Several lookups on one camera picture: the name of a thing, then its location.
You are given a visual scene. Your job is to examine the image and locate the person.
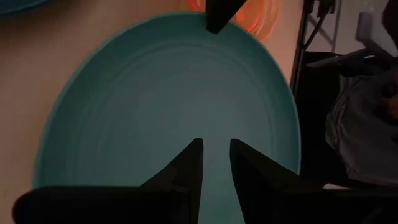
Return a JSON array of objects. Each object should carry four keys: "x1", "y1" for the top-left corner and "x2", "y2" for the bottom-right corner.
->
[{"x1": 325, "y1": 0, "x2": 398, "y2": 187}]

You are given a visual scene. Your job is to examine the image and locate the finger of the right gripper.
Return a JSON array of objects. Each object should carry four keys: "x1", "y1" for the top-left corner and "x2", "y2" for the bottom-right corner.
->
[{"x1": 206, "y1": 0, "x2": 247, "y2": 35}]

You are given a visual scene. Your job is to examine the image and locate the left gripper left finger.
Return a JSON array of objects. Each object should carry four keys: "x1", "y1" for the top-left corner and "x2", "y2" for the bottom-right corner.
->
[{"x1": 12, "y1": 138, "x2": 205, "y2": 224}]

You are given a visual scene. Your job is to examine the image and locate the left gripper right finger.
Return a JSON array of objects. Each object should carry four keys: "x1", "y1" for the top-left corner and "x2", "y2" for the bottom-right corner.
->
[{"x1": 229, "y1": 138, "x2": 398, "y2": 224}]

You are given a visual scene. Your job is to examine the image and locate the large blue plastic plate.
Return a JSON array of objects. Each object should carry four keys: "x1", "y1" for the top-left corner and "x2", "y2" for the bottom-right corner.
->
[{"x1": 0, "y1": 0, "x2": 52, "y2": 16}]

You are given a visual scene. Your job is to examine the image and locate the large teal plastic plate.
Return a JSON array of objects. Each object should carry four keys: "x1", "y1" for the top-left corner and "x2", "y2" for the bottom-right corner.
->
[{"x1": 32, "y1": 11, "x2": 302, "y2": 224}]

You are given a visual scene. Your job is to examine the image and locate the black table frame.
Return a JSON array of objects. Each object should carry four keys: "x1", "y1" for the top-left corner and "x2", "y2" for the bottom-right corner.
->
[{"x1": 289, "y1": 0, "x2": 315, "y2": 94}]

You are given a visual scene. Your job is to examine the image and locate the orange transparent plastic plate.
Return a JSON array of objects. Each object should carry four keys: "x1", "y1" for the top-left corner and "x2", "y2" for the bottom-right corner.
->
[{"x1": 186, "y1": 0, "x2": 282, "y2": 43}]

